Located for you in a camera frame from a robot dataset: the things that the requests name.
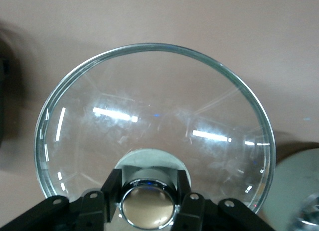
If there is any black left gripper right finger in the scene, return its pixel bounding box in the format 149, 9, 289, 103
175, 169, 205, 231

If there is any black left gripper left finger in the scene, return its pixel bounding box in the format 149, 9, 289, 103
81, 167, 123, 231

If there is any glass pot lid with knob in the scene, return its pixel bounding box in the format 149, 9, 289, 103
33, 43, 276, 228

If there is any black rice cooker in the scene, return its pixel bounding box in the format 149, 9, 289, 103
0, 26, 12, 147

